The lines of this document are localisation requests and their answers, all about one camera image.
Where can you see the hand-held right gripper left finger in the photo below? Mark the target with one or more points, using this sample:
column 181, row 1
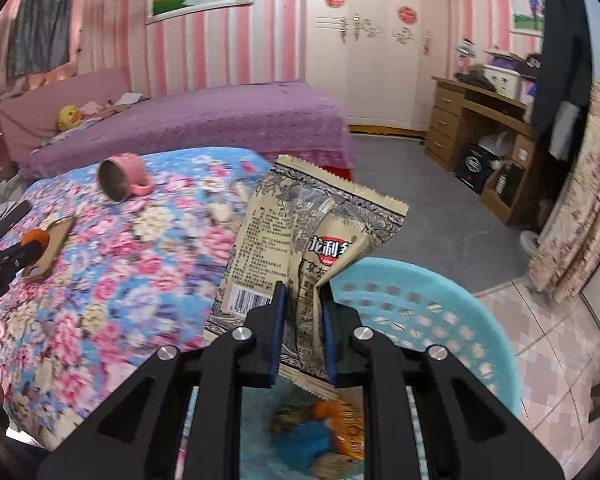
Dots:
column 278, row 330

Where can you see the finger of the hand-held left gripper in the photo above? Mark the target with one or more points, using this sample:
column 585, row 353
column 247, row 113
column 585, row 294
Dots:
column 5, row 260

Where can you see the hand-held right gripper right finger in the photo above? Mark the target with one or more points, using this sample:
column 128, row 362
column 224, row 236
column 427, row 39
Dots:
column 328, row 340

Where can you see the orange lid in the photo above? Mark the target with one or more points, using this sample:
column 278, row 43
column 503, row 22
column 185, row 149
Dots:
column 35, row 241

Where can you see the orange snack packet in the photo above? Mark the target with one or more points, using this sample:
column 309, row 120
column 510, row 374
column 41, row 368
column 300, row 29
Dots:
column 347, row 425

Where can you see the light blue plastic basket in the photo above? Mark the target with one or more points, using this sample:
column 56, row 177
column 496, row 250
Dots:
column 430, row 310

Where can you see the beige snack packet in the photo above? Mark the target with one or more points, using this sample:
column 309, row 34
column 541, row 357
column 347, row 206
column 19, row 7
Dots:
column 280, row 220

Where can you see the black phone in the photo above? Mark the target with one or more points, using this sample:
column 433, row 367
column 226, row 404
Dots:
column 10, row 220

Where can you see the wooden board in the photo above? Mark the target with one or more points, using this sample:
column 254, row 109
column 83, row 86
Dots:
column 60, row 240

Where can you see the pink steel mug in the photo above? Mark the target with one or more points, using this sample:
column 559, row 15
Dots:
column 125, row 175

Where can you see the yellow duck plush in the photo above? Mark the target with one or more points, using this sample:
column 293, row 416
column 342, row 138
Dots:
column 69, row 117

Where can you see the pink headboard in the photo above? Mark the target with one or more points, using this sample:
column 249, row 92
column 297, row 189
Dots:
column 40, row 105

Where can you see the pink plush toy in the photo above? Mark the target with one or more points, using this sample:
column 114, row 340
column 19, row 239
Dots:
column 91, row 108

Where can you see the crumpled clothes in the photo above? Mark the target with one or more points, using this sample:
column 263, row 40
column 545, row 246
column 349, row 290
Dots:
column 125, row 100

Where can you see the bed with purple sheet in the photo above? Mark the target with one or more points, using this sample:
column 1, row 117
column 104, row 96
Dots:
column 220, row 120

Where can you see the white fan base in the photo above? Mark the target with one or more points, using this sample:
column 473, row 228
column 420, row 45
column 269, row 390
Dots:
column 530, row 245

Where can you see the black box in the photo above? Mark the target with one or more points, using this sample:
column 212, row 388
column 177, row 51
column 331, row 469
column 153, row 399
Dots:
column 472, row 167

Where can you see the cardboard box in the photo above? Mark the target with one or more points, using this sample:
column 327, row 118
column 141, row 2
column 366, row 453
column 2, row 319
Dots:
column 505, row 185

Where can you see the grey window curtain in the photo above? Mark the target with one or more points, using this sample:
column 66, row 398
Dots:
column 42, row 15

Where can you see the wooden desk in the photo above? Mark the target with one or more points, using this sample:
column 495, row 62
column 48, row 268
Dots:
column 445, row 120

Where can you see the pink window curtain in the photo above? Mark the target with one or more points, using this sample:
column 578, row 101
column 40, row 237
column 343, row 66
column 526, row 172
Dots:
column 100, row 20

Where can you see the white wardrobe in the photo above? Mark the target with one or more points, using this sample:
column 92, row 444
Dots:
column 375, row 75

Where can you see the white storage box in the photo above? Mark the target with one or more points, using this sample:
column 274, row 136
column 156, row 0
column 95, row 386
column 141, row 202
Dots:
column 502, row 80

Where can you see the desk lamp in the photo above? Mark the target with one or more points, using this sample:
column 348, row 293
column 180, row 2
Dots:
column 464, row 52

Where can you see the dark hanging coat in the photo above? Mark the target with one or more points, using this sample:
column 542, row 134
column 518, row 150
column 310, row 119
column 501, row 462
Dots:
column 565, row 60

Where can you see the couple wall poster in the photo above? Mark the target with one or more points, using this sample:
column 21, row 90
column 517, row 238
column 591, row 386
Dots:
column 525, row 10

